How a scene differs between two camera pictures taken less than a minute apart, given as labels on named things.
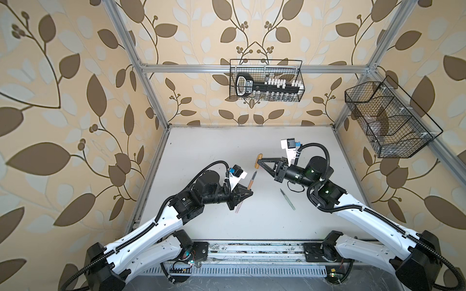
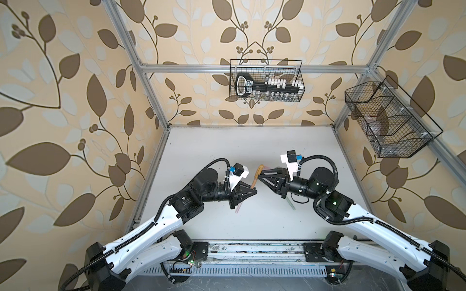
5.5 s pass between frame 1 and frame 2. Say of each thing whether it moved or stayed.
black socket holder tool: stayed
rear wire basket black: stayed
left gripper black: stayed
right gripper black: moved
